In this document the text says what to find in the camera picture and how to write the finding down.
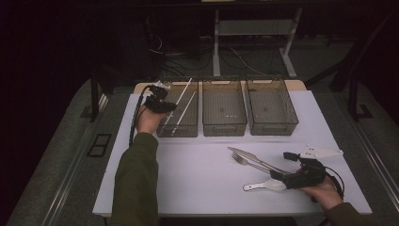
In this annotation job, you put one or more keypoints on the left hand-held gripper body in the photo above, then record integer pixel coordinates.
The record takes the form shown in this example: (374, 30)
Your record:
(156, 102)

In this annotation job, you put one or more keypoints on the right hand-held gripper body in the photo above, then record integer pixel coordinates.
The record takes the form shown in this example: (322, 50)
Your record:
(306, 175)

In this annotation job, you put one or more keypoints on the white soup spoon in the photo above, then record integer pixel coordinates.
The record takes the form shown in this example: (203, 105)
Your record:
(271, 184)

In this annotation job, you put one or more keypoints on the translucent brown plastic bin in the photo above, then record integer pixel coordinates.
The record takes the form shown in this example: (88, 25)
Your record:
(189, 125)
(223, 109)
(271, 109)

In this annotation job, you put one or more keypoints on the metal table knife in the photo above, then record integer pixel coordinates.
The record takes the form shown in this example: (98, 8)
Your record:
(247, 155)

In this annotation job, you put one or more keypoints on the metal fork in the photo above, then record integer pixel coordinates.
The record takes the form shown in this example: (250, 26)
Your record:
(240, 159)

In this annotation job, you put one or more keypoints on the person's left hand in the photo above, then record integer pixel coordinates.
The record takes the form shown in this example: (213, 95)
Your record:
(149, 122)

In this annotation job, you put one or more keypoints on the person's right hand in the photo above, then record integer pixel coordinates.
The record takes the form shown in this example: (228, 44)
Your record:
(324, 193)

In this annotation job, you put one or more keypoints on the black metal stand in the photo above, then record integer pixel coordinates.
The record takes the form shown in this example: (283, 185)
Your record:
(354, 100)
(94, 97)

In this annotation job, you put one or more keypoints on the white table mat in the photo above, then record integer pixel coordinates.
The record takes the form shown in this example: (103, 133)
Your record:
(204, 194)

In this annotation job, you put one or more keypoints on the white metal desk frame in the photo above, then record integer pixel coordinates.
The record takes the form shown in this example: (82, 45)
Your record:
(216, 47)

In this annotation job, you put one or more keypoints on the metal floor rail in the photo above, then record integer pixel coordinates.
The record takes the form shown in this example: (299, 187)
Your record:
(64, 188)
(376, 160)

